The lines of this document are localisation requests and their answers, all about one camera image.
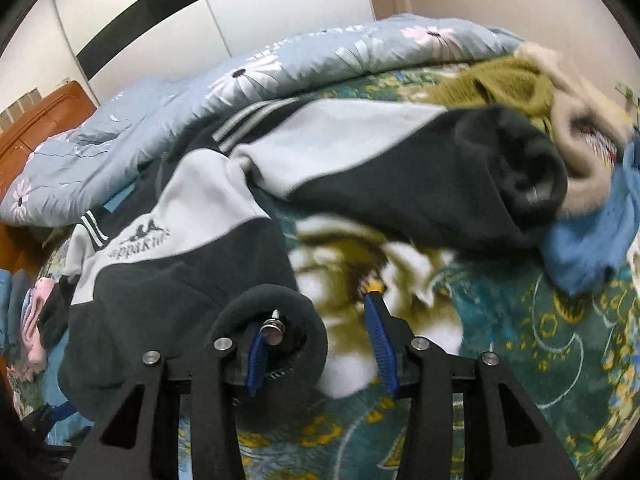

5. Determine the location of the blue cloth garment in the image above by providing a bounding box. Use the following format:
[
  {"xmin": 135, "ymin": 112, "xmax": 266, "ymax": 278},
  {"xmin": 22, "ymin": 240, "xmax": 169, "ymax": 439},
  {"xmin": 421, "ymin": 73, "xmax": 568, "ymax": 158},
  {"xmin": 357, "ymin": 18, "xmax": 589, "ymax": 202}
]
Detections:
[{"xmin": 539, "ymin": 138, "xmax": 639, "ymax": 296}]

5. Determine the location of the pink folded garment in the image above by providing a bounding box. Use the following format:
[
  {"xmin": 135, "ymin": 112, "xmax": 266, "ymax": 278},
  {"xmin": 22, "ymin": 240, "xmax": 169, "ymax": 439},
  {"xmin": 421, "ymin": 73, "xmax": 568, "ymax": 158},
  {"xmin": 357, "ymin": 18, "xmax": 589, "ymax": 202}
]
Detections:
[{"xmin": 12, "ymin": 278, "xmax": 55, "ymax": 382}]

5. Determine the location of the light blue floral quilt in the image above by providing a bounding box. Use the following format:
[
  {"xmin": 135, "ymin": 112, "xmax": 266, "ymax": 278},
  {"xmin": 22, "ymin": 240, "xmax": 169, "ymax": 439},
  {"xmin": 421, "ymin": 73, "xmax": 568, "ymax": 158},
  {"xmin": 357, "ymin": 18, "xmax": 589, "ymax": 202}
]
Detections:
[{"xmin": 1, "ymin": 14, "xmax": 524, "ymax": 228}]

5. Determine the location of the black and grey fleece jacket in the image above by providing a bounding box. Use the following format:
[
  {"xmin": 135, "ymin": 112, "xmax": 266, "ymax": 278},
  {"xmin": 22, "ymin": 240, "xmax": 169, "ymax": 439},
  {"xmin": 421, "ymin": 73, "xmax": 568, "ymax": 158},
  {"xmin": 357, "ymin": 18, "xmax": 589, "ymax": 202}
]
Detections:
[{"xmin": 40, "ymin": 99, "xmax": 568, "ymax": 427}]

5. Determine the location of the beige fuzzy garment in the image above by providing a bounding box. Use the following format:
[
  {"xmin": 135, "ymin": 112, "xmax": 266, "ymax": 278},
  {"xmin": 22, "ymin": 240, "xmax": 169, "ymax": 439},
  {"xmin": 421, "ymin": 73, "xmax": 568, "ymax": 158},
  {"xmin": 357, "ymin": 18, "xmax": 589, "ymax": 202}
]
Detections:
[{"xmin": 515, "ymin": 42, "xmax": 634, "ymax": 217}]

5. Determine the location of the white black striped wardrobe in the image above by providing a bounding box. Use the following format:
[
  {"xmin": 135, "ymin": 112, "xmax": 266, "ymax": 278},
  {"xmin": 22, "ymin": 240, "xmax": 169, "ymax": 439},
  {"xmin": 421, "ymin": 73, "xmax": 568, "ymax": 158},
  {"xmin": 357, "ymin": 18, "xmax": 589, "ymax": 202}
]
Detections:
[{"xmin": 1, "ymin": 0, "xmax": 374, "ymax": 107}]

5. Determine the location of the olive green knit sweater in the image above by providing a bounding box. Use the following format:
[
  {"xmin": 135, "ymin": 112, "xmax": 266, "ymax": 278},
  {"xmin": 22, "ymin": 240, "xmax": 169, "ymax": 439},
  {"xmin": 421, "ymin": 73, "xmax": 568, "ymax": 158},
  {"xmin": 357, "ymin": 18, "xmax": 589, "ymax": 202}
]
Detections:
[{"xmin": 426, "ymin": 56, "xmax": 554, "ymax": 136}]

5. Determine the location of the wooden headboard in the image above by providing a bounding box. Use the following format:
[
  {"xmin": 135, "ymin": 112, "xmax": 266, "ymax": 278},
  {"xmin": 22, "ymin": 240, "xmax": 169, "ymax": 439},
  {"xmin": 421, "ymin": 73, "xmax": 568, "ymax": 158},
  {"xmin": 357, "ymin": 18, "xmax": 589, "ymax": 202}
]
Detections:
[{"xmin": 1, "ymin": 80, "xmax": 96, "ymax": 275}]

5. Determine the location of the green floral bed blanket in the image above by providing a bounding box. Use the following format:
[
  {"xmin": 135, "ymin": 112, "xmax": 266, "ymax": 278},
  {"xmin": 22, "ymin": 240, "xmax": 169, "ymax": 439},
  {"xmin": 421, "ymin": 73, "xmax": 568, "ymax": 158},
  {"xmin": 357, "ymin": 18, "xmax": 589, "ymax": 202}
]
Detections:
[{"xmin": 8, "ymin": 62, "xmax": 640, "ymax": 480}]

